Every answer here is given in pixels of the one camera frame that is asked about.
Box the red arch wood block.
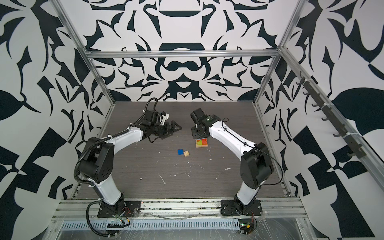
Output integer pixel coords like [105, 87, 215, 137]
[197, 139, 205, 145]

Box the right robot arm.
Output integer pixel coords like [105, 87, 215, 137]
[190, 109, 274, 216]

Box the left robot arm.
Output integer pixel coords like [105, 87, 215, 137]
[74, 121, 182, 212]

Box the right circuit board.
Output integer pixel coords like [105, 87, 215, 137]
[239, 218, 258, 235]

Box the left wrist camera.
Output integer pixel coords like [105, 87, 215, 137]
[144, 110, 170, 126]

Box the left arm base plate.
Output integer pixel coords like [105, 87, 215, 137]
[97, 201, 142, 218]

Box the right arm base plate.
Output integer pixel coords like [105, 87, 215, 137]
[220, 199, 263, 217]

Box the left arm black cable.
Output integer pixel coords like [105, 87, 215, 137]
[73, 97, 159, 238]

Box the white slotted cable duct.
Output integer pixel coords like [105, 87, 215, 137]
[59, 218, 241, 231]

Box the aluminium frame crossbar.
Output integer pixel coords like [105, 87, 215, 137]
[85, 50, 278, 59]

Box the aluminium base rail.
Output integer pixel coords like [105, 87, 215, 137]
[53, 198, 308, 220]

